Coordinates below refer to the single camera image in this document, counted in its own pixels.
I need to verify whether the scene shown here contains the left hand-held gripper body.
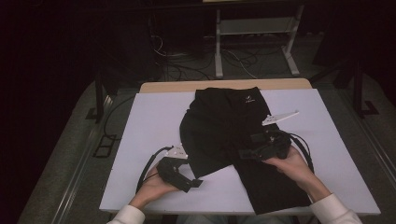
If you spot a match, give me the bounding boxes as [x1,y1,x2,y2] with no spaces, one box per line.
[156,143,194,193]

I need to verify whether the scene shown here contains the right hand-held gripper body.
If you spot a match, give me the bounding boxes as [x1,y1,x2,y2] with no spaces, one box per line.
[257,110,300,161]

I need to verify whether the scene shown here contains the black pants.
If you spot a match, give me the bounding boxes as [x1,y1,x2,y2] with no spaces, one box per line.
[178,86,313,216]

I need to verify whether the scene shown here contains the person's left hand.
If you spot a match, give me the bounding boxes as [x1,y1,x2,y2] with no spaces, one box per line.
[129,165,178,210]

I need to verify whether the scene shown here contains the person's right hand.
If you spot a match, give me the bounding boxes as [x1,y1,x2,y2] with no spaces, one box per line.
[262,146,332,203]

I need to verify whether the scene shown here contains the white board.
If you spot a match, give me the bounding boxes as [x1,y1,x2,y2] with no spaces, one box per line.
[99,89,382,217]

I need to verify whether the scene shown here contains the wooden table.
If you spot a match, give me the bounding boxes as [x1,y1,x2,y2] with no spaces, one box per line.
[138,77,313,94]

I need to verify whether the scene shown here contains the black metal stand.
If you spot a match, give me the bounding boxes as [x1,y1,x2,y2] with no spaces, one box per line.
[85,69,120,124]
[311,59,380,119]

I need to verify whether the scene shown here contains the white metal stand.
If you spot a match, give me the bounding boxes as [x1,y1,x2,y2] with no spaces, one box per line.
[214,5,304,79]

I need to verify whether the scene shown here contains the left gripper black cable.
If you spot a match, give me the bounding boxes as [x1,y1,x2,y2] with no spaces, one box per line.
[135,145,174,194]

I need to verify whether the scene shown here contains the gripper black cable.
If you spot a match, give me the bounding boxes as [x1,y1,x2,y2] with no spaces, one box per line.
[135,145,174,194]
[287,132,315,174]

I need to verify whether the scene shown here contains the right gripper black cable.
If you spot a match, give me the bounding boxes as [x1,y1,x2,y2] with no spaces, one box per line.
[287,132,315,174]

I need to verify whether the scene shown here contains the black floor bracket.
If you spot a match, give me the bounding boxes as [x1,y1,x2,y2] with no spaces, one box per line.
[92,133,118,159]

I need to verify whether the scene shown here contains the white floor cable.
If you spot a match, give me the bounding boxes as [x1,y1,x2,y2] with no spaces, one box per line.
[222,49,259,79]

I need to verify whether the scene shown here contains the black floor cable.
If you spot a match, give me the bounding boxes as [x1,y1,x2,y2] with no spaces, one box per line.
[103,94,135,141]

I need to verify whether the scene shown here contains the tangle of black floor cables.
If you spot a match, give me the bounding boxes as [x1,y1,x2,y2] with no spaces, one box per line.
[150,32,217,82]

